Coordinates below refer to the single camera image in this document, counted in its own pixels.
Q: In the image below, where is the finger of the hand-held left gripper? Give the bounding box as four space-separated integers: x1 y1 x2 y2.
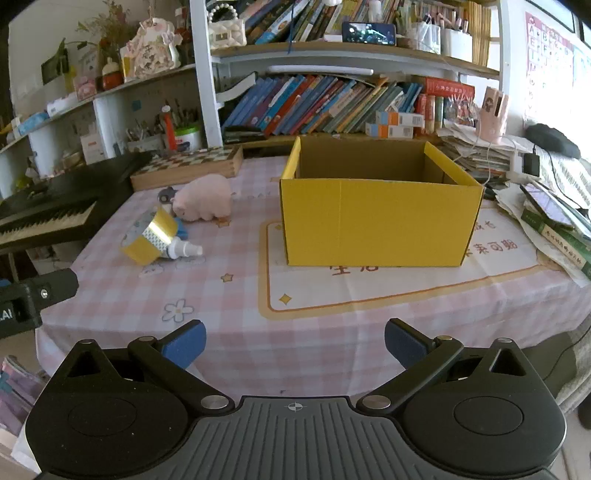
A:
25 268 79 319

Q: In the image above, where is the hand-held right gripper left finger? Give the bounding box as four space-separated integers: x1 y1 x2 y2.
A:
54 319 236 416

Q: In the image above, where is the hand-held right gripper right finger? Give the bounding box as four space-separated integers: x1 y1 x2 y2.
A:
358 318 546 416

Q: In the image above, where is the white spray bottle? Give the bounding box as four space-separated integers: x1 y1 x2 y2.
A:
166 239 204 259

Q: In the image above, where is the gold tape roll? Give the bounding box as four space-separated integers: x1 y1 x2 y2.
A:
120 208 178 265

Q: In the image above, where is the yellow cardboard box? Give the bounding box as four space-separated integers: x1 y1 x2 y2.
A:
279 135 485 268

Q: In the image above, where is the pink plush pig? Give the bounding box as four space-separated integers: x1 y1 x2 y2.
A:
172 174 233 223

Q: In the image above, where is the pink checked tablecloth desktop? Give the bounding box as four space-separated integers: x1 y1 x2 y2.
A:
34 154 591 416

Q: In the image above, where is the black electronic keyboard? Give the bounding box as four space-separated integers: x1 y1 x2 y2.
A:
0 152 153 254

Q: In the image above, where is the white box with red label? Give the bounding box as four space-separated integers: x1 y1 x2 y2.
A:
79 134 106 164

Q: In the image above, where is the blue tissue pack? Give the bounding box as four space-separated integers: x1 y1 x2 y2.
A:
18 112 49 134

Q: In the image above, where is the wooden chessboard box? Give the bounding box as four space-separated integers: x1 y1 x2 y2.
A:
130 146 244 192

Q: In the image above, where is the white tissue pack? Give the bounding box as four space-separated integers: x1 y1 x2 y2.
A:
46 95 79 116

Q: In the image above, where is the green book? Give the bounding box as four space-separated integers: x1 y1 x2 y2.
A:
521 208 591 280

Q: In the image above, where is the stack of papers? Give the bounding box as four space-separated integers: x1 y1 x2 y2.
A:
436 129 513 182

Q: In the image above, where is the black smartphone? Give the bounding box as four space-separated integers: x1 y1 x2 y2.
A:
519 182 578 227

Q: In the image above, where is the white jar with green lid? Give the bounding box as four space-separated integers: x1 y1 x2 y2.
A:
174 124 203 152

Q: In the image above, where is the pink small box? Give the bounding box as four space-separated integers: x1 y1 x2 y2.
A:
73 76 98 101

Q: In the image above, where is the red round figurine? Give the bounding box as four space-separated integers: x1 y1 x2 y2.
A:
100 58 124 90

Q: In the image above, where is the green leafy plant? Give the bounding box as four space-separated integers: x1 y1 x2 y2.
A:
41 39 88 86

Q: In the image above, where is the pink paper crown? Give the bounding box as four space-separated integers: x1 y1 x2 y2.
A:
478 88 510 139

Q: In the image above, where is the black round cushion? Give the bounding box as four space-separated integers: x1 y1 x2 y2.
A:
525 124 581 160

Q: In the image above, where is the floral paper house craft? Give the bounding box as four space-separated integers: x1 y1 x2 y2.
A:
119 18 181 79

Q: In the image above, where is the row of colourful books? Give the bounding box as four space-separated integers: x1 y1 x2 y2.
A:
222 74 426 137
240 0 402 44

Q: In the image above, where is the red thick book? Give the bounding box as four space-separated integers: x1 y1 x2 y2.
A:
424 78 476 100

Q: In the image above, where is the white bookshelf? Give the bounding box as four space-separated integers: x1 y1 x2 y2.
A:
0 0 509 185

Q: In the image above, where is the dried flower bunch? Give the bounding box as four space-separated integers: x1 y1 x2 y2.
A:
76 0 139 47

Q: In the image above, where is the white light tube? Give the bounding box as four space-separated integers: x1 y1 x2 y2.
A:
268 65 375 75

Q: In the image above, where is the white pen holder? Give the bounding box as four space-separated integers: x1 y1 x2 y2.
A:
441 28 474 63
411 21 441 51

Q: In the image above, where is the white quilted handbag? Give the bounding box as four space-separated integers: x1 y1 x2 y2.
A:
207 4 247 48

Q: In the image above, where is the smartphone with lit screen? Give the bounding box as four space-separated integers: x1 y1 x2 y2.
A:
342 21 397 47

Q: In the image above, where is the white cable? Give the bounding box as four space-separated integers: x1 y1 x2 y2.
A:
471 115 522 185

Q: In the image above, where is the alphabet wall poster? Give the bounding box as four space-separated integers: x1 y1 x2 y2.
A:
524 9 575 121

